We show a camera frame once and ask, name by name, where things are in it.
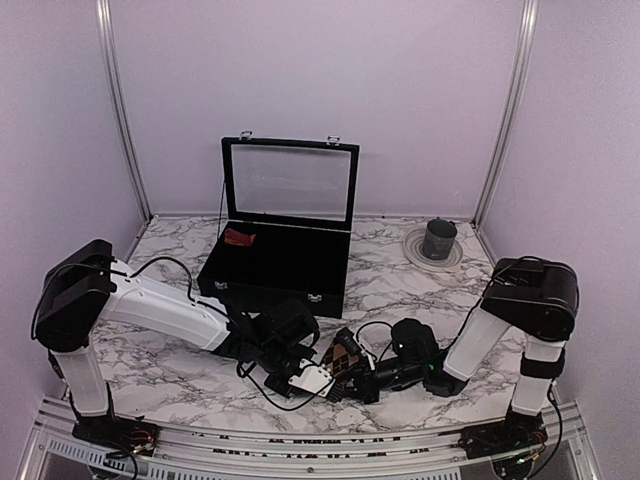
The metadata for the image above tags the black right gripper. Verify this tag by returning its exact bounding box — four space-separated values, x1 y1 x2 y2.
336 358 428 405

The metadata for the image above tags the brown argyle sock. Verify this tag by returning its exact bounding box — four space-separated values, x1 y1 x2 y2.
321 340 361 385

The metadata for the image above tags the maroon striped sock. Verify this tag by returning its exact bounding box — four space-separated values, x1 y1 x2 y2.
223 228 256 248

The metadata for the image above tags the black display case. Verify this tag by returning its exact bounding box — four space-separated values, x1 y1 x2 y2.
197 133 360 319

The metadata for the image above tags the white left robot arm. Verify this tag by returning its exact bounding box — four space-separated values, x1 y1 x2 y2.
31 239 334 448

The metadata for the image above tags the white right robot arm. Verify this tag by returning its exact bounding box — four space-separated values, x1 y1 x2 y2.
336 256 580 452

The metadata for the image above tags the beige ceramic plate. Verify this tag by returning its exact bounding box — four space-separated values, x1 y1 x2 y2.
402 226 463 273

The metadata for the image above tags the dark grey ceramic mug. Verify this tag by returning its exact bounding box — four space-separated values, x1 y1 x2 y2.
422 217 458 261

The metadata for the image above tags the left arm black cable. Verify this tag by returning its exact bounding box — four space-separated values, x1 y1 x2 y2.
112 255 231 321

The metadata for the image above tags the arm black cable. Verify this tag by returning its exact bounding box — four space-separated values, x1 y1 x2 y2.
112 255 231 321
439 255 546 351

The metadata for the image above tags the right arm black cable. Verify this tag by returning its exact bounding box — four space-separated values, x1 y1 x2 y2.
439 255 546 351

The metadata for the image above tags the aluminium front rail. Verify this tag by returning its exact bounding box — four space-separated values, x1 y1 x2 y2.
17 398 600 479

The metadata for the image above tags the left aluminium corner post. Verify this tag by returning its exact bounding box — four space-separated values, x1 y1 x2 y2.
95 0 153 223

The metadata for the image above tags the aluminium corner post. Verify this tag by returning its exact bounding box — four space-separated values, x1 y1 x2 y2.
472 0 540 230
95 0 153 223

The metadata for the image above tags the right aluminium corner post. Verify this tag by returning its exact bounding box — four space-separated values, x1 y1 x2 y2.
472 0 540 230

